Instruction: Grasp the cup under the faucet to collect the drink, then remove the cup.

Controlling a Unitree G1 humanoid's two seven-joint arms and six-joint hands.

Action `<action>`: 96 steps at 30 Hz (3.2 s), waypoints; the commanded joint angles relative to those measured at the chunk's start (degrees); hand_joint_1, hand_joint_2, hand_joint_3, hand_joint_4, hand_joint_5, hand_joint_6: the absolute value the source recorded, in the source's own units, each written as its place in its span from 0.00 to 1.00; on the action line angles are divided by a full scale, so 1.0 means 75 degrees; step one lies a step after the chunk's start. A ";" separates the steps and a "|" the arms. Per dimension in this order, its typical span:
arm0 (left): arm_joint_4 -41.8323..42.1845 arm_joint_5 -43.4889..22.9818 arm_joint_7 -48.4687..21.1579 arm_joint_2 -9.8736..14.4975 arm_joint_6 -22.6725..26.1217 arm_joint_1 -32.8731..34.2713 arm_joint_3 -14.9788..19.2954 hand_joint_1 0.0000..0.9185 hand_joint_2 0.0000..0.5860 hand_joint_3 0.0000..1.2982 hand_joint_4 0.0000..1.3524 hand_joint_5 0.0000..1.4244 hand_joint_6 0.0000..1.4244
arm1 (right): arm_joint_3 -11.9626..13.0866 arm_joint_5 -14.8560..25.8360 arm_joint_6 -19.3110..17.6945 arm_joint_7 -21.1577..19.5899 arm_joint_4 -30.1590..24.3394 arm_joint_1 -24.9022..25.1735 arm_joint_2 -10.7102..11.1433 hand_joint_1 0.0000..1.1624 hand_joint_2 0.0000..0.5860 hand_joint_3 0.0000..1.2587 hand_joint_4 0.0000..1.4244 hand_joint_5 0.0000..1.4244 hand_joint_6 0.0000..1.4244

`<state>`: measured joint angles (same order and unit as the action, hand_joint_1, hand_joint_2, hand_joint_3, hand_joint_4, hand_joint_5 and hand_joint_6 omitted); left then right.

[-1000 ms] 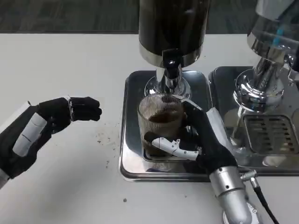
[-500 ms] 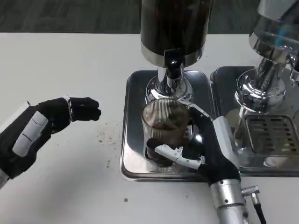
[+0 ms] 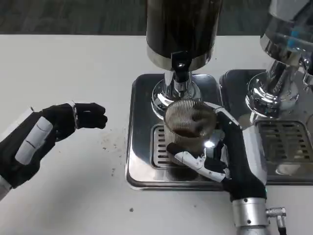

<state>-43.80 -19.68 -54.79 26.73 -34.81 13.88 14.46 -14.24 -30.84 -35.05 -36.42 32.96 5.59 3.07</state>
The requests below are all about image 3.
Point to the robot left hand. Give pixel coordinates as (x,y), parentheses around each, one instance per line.
(61,120)

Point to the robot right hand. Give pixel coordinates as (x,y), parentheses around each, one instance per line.
(234,159)

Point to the clear ribbed glass cup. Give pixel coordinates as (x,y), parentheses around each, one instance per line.
(185,139)

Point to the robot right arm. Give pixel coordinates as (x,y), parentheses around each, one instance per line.
(249,218)

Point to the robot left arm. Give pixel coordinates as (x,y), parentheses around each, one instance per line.
(3,189)

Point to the steel drip grid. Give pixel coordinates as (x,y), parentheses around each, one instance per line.
(283,139)
(159,147)

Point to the clear-tank drink dispenser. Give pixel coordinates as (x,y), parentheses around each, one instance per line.
(274,93)

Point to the black dispenser tap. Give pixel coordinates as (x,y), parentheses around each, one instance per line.
(180,64)

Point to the chrome dispenser tap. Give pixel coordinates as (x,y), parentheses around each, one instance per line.
(307,68)

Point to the dark-tank drink dispenser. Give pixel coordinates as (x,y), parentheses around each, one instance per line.
(181,24)

